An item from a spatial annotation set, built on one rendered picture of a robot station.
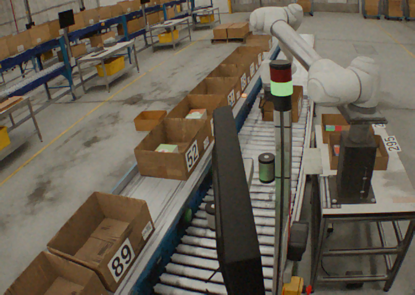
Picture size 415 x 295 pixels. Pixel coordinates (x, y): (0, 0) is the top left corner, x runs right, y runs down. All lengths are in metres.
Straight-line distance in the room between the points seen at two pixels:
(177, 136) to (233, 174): 1.55
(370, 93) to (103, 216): 1.37
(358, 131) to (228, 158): 1.07
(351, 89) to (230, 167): 0.90
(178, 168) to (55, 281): 0.87
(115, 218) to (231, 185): 1.11
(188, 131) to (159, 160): 0.39
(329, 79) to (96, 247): 1.22
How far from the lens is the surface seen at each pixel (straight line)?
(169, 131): 2.08
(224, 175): 0.54
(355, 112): 1.51
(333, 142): 2.18
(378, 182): 1.91
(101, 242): 1.48
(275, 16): 1.71
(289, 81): 0.71
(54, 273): 1.40
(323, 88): 1.30
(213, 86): 2.72
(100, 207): 1.57
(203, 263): 1.45
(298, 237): 1.06
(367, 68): 1.44
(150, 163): 1.75
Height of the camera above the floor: 1.85
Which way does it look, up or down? 28 degrees down
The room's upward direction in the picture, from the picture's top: 8 degrees counter-clockwise
